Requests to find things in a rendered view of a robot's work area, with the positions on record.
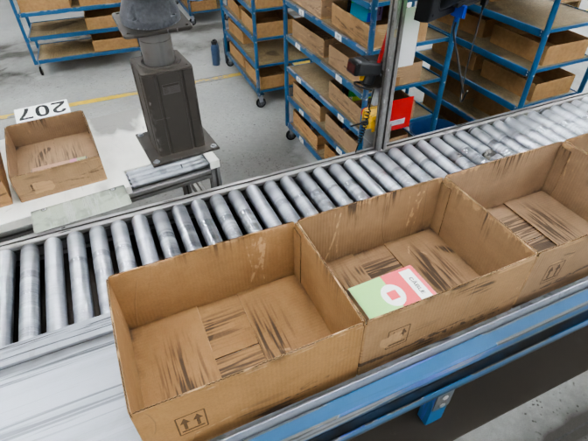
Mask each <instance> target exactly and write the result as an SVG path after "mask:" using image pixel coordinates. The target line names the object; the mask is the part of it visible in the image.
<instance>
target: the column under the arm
mask: <svg viewBox="0 0 588 441"><path fill-rule="evenodd" d="M173 51H174V57H175V60H174V62H173V63H171V64H170V65H167V66H146V65H145V64H144V59H143V56H139V57H134V58H130V59H129V63H130V66H131V70H132V73H133V77H134V81H135V84H136V90H137V93H138V97H139V101H140V104H141V108H142V111H143V118H144V121H145V125H146V129H147V131H146V132H143V133H139V134H136V138H137V140H138V142H139V143H140V144H141V146H142V148H143V150H144V152H145V154H146V155H147V157H148V159H149V160H150V162H151V164H152V166H153V167H154V168H155V167H159V166H161V165H167V164H170V163H173V162H177V161H179V160H183V159H186V158H191V157H195V156H198V155H201V154H204V153H208V152H210V151H216V150H218V149H219V148H220V146H219V145H218V144H217V143H216V142H215V141H214V140H213V139H212V138H211V136H210V135H209V134H208V133H207V131H206V130H205V129H204V128H203V126H202V124H201V118H200V108H199V103H198V97H197V91H196V86H195V80H194V75H193V66H192V64H191V63H190V62H189V61H188V60H187V59H186V58H185V57H184V56H183V55H182V54H181V53H180V52H179V51H178V50H173Z"/></svg>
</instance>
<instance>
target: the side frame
mask: <svg viewBox="0 0 588 441"><path fill-rule="evenodd" d="M585 326H588V287H587V288H585V289H583V290H580V291H578V292H576V293H573V294H571V295H569V296H567V297H564V298H562V299H559V300H557V301H556V302H554V303H551V304H548V305H546V306H544V307H542V308H540V309H538V310H535V311H532V312H531V313H528V314H526V315H524V316H522V317H519V318H517V319H515V320H512V321H510V322H508V323H506V324H504V325H501V326H499V327H496V328H494V329H493V330H491V331H488V332H485V333H483V334H481V335H479V336H477V337H475V338H472V339H469V340H468V341H465V342H463V343H461V344H459V345H456V346H454V347H452V348H449V349H447V350H445V351H443V352H441V353H438V354H436V355H433V356H431V357H430V358H428V359H425V360H422V361H420V362H418V363H416V364H414V365H412V366H409V367H406V368H404V369H402V370H400V371H398V372H395V373H393V374H391V375H388V376H386V377H384V378H382V379H380V380H378V381H375V382H372V383H370V384H368V385H367V386H364V387H362V388H359V389H356V390H355V391H353V392H351V393H348V394H346V395H343V396H341V397H339V398H337V399H335V400H332V401H330V402H328V403H325V404H323V405H321V406H319V407H317V408H315V409H312V410H309V411H307V412H305V413H304V414H301V415H299V416H296V417H293V418H292V419H290V420H288V421H285V422H283V423H280V424H278V425H276V426H274V427H272V428H269V429H267V430H265V431H262V432H260V433H258V434H256V435H254V436H252V437H249V438H246V439H244V440H242V441H347V440H350V439H352V438H355V437H357V436H359V435H360V434H362V433H364V432H366V431H369V430H372V429H373V428H375V427H377V426H379V425H381V424H384V423H386V422H387V421H389V420H391V419H394V418H396V417H399V416H400V415H402V414H404V413H406V412H408V411H410V410H413V409H415V408H417V407H419V406H421V405H423V404H425V403H427V402H429V401H431V400H433V399H435V398H438V397H440V396H442V395H444V394H446V393H448V392H450V391H452V390H454V389H456V388H459V387H461V386H463V385H465V384H467V383H468V382H471V381H473V380H475V379H477V378H479V377H481V376H483V375H486V374H488V373H490V372H492V371H494V370H495V369H497V368H500V367H503V366H505V365H507V364H508V363H510V362H512V361H515V360H517V359H519V358H521V357H522V356H525V355H527V354H530V353H532V352H534V351H535V350H537V349H539V348H541V347H545V346H547V345H548V344H550V343H552V342H554V341H556V340H559V339H561V338H562V337H564V336H567V335H569V334H571V333H574V332H575V331H577V330H579V329H581V328H583V327H585Z"/></svg>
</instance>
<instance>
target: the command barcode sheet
mask: <svg viewBox="0 0 588 441"><path fill-rule="evenodd" d="M415 11H416V6H415V7H409V8H407V9H406V15H405V21H404V27H403V33H402V44H401V51H400V57H399V62H398V67H406V66H410V65H413V61H414V56H415V50H416V45H417V35H418V30H419V25H420V22H418V21H416V20H414V16H415Z"/></svg>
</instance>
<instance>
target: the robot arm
mask: <svg viewBox="0 0 588 441"><path fill-rule="evenodd" d="M120 19H121V22H122V24H123V25H124V26H126V27H128V28H130V29H135V30H145V31H147V30H157V29H163V28H166V27H169V26H172V25H175V24H176V23H177V22H178V21H179V20H180V19H181V16H180V11H179V7H178V6H177V4H176V2H175V0H121V8H120Z"/></svg>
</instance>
